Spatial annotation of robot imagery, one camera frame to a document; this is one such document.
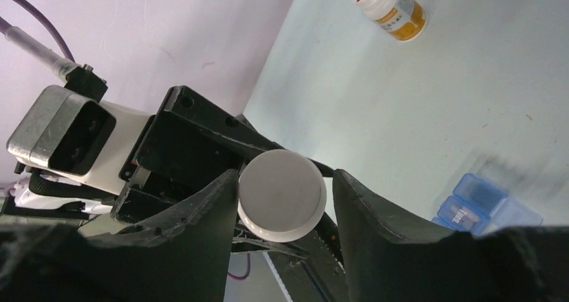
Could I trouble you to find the white pill bottle blue label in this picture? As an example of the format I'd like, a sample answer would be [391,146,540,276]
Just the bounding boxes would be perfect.
[238,150,327,243]

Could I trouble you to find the blue pill organizer box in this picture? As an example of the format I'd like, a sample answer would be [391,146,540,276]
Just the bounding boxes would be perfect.
[431,173,543,236]

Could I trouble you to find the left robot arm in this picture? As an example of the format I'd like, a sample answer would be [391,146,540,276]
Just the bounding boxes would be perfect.
[7,85,278,224]

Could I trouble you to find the white bottle orange label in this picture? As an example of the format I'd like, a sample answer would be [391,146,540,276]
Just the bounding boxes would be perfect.
[354,0,427,42]

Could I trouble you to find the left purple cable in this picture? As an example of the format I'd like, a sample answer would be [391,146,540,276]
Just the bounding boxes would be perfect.
[0,0,83,81]

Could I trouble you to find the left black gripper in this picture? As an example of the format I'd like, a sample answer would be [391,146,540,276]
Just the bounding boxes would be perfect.
[111,86,309,260]

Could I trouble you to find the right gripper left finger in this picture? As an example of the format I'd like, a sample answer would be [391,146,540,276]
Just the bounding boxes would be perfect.
[1,170,238,301]

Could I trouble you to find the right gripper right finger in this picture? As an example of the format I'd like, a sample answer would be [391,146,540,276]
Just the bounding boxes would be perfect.
[333,169,568,301]

